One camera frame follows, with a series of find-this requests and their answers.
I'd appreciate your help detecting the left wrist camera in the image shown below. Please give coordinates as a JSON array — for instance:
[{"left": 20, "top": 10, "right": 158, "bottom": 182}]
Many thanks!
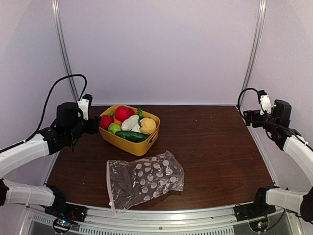
[{"left": 77, "top": 94, "right": 92, "bottom": 120}]

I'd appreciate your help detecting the small red fruit toy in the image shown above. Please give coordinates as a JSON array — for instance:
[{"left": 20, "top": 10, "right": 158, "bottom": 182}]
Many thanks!
[{"left": 99, "top": 115, "right": 114, "bottom": 130}]

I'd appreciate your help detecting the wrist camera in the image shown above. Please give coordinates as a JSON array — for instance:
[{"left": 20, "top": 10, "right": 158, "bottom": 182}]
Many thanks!
[
  {"left": 77, "top": 94, "right": 92, "bottom": 120},
  {"left": 257, "top": 90, "right": 272, "bottom": 115}
]

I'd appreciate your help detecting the clear zip top bag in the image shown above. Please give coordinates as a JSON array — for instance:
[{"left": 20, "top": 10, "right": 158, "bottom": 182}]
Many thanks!
[{"left": 106, "top": 150, "right": 184, "bottom": 215}]

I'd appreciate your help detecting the green cucumber toy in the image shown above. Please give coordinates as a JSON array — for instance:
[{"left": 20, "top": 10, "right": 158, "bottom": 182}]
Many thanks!
[{"left": 115, "top": 131, "right": 149, "bottom": 143}]

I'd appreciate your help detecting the yellow plastic basket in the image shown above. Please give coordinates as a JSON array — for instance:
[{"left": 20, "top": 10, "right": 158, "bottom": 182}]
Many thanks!
[{"left": 99, "top": 105, "right": 160, "bottom": 156}]

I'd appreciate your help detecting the yellow cauliflower toy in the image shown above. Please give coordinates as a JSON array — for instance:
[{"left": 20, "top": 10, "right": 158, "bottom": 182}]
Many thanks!
[{"left": 140, "top": 118, "right": 157, "bottom": 135}]

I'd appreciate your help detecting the left black cable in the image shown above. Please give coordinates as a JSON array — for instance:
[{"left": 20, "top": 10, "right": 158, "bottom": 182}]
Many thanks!
[{"left": 25, "top": 74, "right": 88, "bottom": 142}]

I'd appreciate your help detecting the left aluminium frame post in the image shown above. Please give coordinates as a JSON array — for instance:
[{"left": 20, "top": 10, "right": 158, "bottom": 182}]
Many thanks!
[{"left": 51, "top": 0, "right": 79, "bottom": 101}]

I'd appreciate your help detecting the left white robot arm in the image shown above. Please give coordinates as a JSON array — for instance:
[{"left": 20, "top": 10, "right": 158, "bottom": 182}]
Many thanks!
[{"left": 0, "top": 99, "right": 101, "bottom": 217}]

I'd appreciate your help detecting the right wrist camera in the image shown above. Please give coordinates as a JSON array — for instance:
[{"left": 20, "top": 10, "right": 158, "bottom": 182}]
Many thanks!
[{"left": 257, "top": 90, "right": 272, "bottom": 115}]

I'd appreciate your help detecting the white cabbage toy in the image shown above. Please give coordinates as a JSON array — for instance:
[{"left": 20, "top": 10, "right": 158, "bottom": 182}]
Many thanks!
[{"left": 121, "top": 115, "right": 139, "bottom": 131}]

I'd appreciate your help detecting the orange fruit toy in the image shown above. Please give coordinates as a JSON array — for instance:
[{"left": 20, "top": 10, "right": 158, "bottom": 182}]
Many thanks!
[{"left": 113, "top": 116, "right": 122, "bottom": 125}]

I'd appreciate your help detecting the aluminium frame post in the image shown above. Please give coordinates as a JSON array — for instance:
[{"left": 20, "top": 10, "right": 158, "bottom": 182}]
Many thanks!
[
  {"left": 242, "top": 0, "right": 267, "bottom": 91},
  {"left": 51, "top": 0, "right": 79, "bottom": 101}
]

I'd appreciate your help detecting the aluminium front rail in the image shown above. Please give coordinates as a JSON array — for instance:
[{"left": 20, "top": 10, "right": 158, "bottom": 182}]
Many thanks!
[{"left": 19, "top": 204, "right": 300, "bottom": 235}]

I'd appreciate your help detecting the large red tomato toy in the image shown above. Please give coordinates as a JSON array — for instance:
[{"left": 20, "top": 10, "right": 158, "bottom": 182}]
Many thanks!
[{"left": 114, "top": 106, "right": 134, "bottom": 122}]

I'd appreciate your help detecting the light green pepper toy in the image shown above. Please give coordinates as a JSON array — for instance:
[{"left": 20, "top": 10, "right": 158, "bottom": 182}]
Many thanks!
[{"left": 108, "top": 123, "right": 122, "bottom": 135}]

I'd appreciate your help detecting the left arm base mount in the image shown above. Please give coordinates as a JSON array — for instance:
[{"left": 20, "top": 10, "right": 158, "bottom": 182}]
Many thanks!
[{"left": 43, "top": 203, "right": 87, "bottom": 234}]

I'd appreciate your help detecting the black cable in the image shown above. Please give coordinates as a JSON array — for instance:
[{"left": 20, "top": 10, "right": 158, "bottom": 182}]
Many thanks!
[
  {"left": 237, "top": 88, "right": 260, "bottom": 116},
  {"left": 25, "top": 74, "right": 88, "bottom": 142}
]

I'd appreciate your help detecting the right black cable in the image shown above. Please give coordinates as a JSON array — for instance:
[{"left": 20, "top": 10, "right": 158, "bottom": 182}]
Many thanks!
[{"left": 237, "top": 88, "right": 260, "bottom": 116}]

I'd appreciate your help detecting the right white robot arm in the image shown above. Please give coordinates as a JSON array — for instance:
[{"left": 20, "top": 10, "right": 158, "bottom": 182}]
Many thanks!
[{"left": 243, "top": 95, "right": 313, "bottom": 224}]

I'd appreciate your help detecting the right aluminium frame post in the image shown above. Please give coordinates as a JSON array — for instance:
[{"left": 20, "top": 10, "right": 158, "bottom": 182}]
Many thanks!
[{"left": 242, "top": 0, "right": 267, "bottom": 91}]

